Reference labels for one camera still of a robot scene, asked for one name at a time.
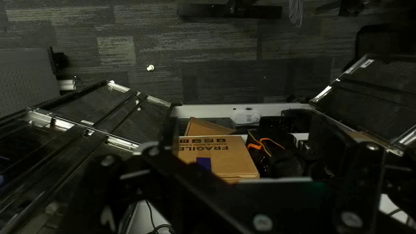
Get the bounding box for small white plastic object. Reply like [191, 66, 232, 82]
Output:
[230, 108, 262, 126]

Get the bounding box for thin black cable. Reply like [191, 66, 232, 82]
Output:
[143, 199, 175, 234]

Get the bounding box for brown fragile cardboard box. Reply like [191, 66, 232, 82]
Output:
[171, 134, 261, 184]

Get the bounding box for black furniture base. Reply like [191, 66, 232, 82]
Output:
[178, 0, 283, 22]

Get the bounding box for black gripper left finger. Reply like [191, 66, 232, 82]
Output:
[63, 138, 151, 234]

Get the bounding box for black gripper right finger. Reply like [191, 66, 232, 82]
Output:
[331, 140, 387, 234]

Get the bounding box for grey panel with black bracket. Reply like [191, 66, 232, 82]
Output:
[0, 45, 79, 119]

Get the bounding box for plain brown cardboard piece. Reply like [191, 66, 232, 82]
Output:
[183, 116, 239, 138]

